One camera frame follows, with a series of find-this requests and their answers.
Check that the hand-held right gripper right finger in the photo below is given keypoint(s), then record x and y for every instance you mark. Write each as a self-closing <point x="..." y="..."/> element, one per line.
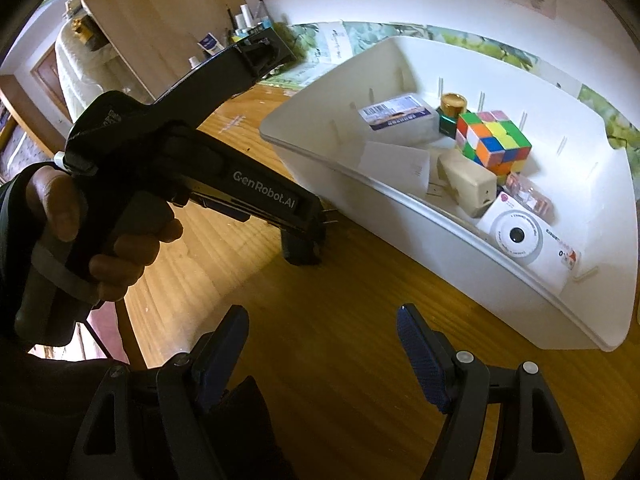
<point x="420" y="357"/>

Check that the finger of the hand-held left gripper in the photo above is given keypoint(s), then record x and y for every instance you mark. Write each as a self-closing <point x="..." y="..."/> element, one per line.
<point x="220" y="208"/>
<point x="220" y="72"/>

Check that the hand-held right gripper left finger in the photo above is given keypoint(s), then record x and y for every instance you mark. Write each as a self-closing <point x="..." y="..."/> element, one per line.
<point x="220" y="357"/>

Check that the white plastic storage bin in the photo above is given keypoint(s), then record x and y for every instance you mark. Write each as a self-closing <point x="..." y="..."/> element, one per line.
<point x="450" y="250"/>

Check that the white toy camera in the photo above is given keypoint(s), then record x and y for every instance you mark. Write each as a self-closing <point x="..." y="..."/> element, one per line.
<point x="520" y="237"/>

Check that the cream house-shaped box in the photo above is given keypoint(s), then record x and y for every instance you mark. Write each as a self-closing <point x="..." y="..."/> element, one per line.
<point x="467" y="182"/>

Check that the blue and white box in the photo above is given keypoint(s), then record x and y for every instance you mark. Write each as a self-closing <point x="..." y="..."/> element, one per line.
<point x="400" y="120"/>

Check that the pink correction tape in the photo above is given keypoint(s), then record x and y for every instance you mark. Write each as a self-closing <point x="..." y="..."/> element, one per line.
<point x="530" y="197"/>

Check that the colourful puzzle cube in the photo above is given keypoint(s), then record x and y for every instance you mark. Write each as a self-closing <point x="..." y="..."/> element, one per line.
<point x="492" y="142"/>

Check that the green bottle with gold cap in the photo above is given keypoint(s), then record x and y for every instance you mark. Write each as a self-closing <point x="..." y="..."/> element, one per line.
<point x="452" y="107"/>

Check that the person's left hand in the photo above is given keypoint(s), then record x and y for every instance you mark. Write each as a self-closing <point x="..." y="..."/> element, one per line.
<point x="60" y="205"/>

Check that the small white bottle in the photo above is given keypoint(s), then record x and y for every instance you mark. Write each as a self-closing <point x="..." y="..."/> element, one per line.
<point x="194" y="62"/>

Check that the white and blue tube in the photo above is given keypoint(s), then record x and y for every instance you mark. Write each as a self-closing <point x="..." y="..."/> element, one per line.
<point x="211" y="45"/>

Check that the wooden bookshelf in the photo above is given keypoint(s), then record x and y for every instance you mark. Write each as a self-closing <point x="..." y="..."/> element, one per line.
<point x="150" y="10"/>

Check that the white barcode box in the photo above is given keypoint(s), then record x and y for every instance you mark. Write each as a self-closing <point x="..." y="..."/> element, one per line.
<point x="335" y="42"/>

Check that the white cloth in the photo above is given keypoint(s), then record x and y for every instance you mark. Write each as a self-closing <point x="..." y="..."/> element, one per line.
<point x="82" y="75"/>

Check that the yellow hanging charm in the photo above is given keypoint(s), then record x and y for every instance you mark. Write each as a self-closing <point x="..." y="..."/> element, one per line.
<point x="84" y="32"/>

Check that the grape print sheet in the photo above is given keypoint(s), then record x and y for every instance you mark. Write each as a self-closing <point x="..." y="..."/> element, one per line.
<point x="500" y="50"/>

